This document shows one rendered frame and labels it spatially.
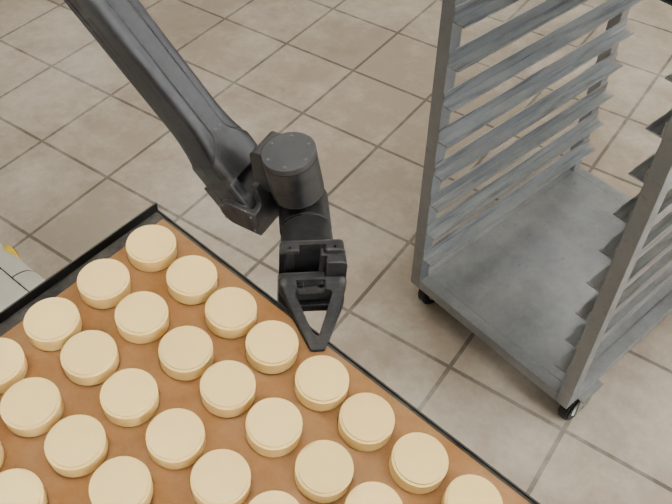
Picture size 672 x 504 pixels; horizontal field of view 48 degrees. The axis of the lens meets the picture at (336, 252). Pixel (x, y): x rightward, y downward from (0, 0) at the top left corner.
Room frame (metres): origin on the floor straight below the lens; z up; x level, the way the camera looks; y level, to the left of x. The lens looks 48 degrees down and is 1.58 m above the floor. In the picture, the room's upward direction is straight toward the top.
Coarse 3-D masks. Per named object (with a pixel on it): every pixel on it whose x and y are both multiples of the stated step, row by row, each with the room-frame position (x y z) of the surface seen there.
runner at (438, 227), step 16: (576, 128) 1.55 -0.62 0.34; (592, 128) 1.57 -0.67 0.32; (560, 144) 1.51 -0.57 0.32; (528, 160) 1.43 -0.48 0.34; (544, 160) 1.45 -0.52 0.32; (512, 176) 1.39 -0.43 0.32; (480, 192) 1.31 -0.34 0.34; (496, 192) 1.33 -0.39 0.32; (464, 208) 1.28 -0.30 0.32; (480, 208) 1.28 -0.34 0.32; (432, 224) 1.20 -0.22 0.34; (448, 224) 1.22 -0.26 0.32
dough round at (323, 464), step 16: (304, 448) 0.31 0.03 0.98; (320, 448) 0.31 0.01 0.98; (336, 448) 0.31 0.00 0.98; (304, 464) 0.30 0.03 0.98; (320, 464) 0.30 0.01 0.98; (336, 464) 0.30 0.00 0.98; (352, 464) 0.30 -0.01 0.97; (304, 480) 0.28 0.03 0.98; (320, 480) 0.28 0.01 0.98; (336, 480) 0.29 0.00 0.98; (320, 496) 0.27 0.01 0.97; (336, 496) 0.28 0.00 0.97
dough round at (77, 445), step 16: (80, 416) 0.33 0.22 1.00; (48, 432) 0.32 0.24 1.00; (64, 432) 0.32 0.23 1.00; (80, 432) 0.32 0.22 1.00; (96, 432) 0.32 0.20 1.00; (48, 448) 0.30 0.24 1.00; (64, 448) 0.30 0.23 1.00; (80, 448) 0.30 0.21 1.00; (96, 448) 0.30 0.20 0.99; (64, 464) 0.29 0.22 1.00; (80, 464) 0.29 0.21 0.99; (96, 464) 0.30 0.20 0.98
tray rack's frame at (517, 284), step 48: (576, 144) 1.61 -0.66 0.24; (576, 192) 1.51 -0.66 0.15; (480, 240) 1.33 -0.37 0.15; (528, 240) 1.33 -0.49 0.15; (576, 240) 1.33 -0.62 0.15; (432, 288) 1.17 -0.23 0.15; (480, 288) 1.17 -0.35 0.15; (528, 288) 1.17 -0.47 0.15; (576, 288) 1.17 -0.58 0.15; (480, 336) 1.04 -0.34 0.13; (528, 336) 1.03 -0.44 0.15; (624, 336) 1.03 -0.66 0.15
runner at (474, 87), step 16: (608, 0) 1.54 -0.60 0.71; (624, 0) 1.58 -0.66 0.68; (640, 0) 1.58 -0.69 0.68; (592, 16) 1.50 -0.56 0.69; (608, 16) 1.51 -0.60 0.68; (560, 32) 1.43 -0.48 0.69; (576, 32) 1.45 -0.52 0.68; (528, 48) 1.36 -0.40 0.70; (544, 48) 1.39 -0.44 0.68; (560, 48) 1.39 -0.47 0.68; (496, 64) 1.29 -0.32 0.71; (512, 64) 1.33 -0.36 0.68; (528, 64) 1.33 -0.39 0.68; (480, 80) 1.26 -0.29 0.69; (496, 80) 1.27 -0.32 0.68; (448, 96) 1.20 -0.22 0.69; (464, 96) 1.22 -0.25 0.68
